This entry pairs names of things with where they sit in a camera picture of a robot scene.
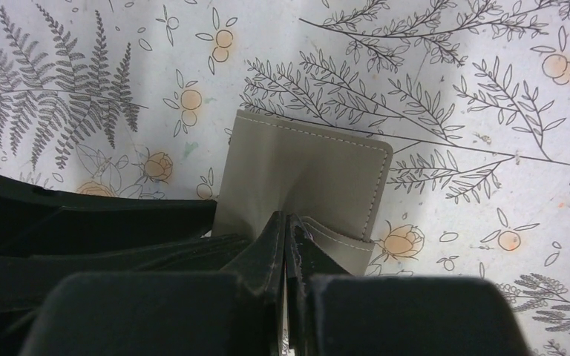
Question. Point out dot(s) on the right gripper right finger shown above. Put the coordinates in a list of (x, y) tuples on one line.
[(304, 259)]

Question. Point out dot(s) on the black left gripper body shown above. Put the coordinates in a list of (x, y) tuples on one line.
[(47, 235)]

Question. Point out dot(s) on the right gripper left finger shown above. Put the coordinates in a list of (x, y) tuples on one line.
[(258, 321)]

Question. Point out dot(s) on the grey card stack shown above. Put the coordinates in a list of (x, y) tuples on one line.
[(331, 180)]

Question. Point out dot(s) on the floral table mat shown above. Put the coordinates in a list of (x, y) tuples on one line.
[(136, 99)]

